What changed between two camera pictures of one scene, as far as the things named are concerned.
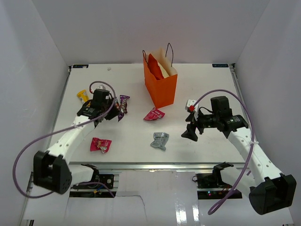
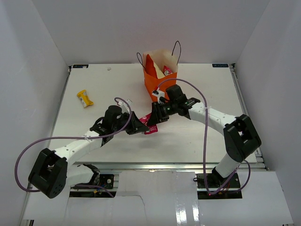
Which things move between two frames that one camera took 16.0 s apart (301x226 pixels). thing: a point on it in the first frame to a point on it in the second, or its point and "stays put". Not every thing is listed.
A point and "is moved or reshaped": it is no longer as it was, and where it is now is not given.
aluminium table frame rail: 155,166 stays put
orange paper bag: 161,78 stays put
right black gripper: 190,133 to 156,114
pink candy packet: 97,144 is moved or reshaped
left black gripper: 114,112 to 136,125
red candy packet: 154,114 is moved or reshaped
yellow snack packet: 83,97 stays put
